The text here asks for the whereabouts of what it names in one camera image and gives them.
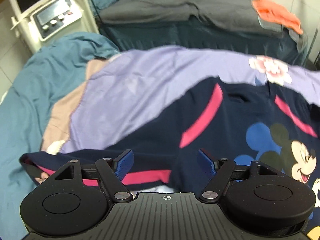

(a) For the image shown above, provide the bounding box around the orange cloth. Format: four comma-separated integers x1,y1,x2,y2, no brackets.
251,0,303,35

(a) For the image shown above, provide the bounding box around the purple floral bed sheet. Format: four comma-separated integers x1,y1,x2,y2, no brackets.
41,46,319,155

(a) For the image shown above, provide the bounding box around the teal blanket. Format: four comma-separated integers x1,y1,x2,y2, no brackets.
1,32,120,239

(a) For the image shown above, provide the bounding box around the navy Mickey Mouse kids shirt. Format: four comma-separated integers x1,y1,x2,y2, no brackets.
20,78,319,239

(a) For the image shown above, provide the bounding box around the grey quilt on dark bed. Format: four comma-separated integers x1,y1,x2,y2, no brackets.
100,0,308,51

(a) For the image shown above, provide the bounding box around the white bedside machine with panel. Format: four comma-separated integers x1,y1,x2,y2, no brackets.
9,0,99,54

